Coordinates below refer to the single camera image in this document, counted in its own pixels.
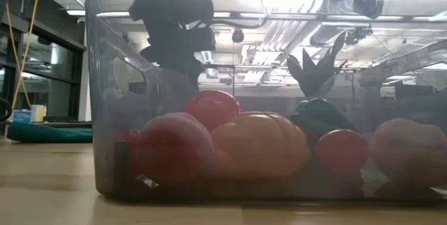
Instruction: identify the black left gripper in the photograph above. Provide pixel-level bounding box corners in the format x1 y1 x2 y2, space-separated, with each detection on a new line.
111 0 217 92

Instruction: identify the red toy tomato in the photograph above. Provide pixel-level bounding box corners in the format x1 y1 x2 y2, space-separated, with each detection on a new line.
184 89 242 131

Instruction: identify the pink toy peach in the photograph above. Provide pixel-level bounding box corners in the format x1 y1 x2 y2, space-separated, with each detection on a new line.
135 112 216 186
370 117 447 188

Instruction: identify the orange toy pumpkin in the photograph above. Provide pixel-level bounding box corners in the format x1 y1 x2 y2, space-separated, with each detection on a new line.
209 111 311 180

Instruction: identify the green toy bell pepper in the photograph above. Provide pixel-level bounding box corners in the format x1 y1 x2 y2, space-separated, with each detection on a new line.
288 98 357 145

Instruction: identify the bright red toy cherry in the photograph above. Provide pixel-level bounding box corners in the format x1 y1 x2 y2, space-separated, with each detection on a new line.
316 129 369 175

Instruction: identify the grey translucent plastic container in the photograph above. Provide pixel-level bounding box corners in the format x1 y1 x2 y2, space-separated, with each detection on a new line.
85 0 447 205

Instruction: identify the green succulent in white pot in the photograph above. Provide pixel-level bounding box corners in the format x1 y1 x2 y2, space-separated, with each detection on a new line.
285 31 350 99

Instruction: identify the dark green cloth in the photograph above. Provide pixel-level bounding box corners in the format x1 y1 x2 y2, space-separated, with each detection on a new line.
6 122 94 145

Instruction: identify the white plastic cup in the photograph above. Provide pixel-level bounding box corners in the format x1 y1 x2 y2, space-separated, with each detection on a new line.
31 104 47 123

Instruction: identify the blue and white box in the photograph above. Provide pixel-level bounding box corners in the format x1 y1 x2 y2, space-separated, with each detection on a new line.
14 110 32 124

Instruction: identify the black ceiling dome camera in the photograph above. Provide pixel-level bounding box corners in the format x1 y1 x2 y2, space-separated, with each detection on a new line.
231 28 245 43

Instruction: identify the black aluminium table frame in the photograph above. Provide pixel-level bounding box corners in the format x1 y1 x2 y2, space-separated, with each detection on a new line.
41 121 93 129

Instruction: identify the yellow cable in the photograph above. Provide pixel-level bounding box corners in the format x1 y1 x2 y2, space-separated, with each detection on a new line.
5 0 43 110

